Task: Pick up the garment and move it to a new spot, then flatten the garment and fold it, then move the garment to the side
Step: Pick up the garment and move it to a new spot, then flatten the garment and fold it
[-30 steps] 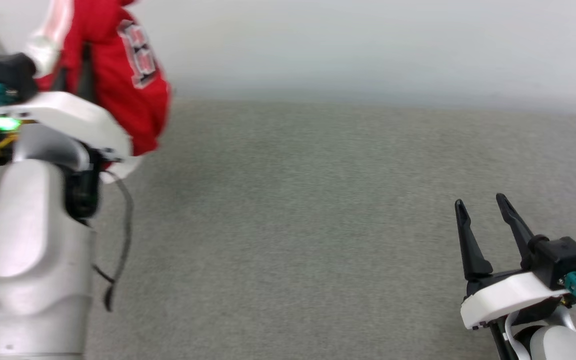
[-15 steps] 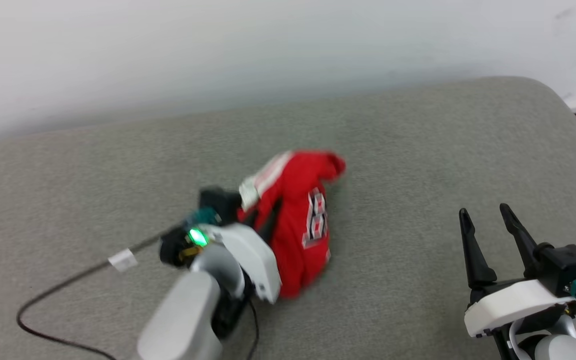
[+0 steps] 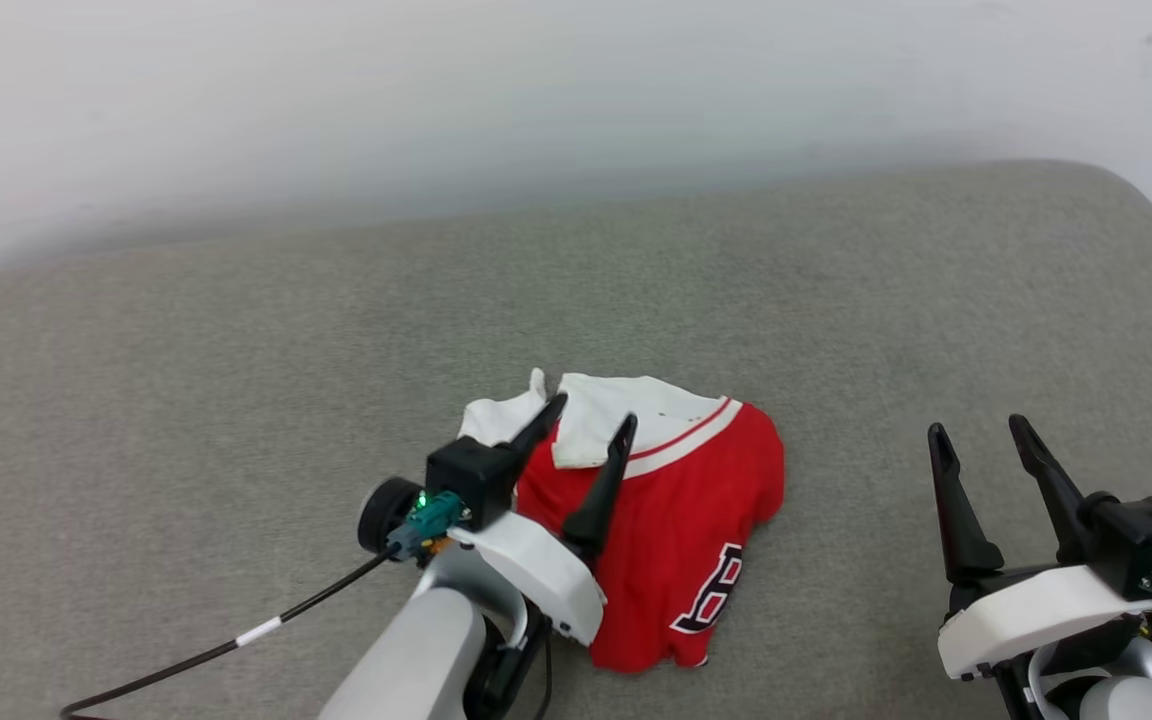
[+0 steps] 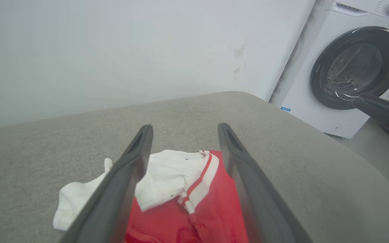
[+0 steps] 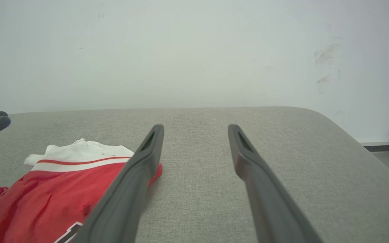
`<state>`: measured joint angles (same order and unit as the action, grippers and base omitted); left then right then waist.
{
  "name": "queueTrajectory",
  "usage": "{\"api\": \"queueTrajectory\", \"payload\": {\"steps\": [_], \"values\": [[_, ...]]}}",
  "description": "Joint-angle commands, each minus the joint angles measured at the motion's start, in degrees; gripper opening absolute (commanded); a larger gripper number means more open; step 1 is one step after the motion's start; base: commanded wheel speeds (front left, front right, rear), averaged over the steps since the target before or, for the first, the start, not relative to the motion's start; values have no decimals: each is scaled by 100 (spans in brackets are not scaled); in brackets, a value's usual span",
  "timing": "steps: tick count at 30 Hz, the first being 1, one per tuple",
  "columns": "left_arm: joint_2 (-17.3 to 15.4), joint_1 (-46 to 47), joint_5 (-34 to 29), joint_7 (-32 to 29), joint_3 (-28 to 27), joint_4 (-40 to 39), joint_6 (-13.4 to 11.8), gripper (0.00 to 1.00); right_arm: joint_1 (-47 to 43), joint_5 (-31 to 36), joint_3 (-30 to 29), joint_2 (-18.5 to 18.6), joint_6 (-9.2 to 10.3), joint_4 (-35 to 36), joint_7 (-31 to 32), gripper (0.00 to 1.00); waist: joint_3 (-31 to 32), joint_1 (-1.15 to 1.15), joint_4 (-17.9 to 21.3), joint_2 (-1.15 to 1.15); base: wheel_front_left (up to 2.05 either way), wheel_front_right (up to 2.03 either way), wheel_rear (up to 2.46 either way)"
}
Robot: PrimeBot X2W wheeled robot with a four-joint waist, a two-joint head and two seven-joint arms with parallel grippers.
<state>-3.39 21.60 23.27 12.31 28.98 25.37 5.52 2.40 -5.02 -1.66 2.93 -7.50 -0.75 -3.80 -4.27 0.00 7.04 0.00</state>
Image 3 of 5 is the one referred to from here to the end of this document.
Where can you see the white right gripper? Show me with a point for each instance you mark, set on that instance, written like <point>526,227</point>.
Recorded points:
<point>1036,615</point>

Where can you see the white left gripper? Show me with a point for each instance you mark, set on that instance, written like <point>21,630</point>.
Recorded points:
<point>536,570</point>

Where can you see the red and white basketball jersey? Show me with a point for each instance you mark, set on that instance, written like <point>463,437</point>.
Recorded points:
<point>676,520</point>

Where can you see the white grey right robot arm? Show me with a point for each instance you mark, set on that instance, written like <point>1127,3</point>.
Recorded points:
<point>1126,700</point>

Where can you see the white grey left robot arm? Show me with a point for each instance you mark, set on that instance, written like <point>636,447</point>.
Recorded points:
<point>416,650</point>

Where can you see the black round left wrist cap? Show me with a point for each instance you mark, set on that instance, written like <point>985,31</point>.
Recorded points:
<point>381,515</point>

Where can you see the grey fabric sofa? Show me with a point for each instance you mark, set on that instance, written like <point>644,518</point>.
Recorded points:
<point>186,420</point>

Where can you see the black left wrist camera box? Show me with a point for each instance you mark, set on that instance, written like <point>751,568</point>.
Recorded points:
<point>471,480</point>

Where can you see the teal left camera connector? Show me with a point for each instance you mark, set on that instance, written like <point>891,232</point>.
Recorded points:
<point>426,522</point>

